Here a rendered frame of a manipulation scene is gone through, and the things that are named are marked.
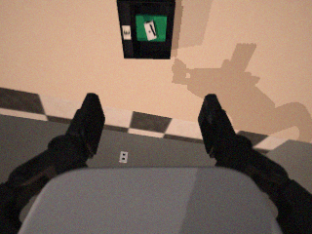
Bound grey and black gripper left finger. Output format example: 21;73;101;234
0;93;105;234

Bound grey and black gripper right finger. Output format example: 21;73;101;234
198;94;312;234

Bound grey pencil sharpener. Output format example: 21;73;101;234
144;20;157;40

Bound black rack of three bins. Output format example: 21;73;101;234
116;0;176;59

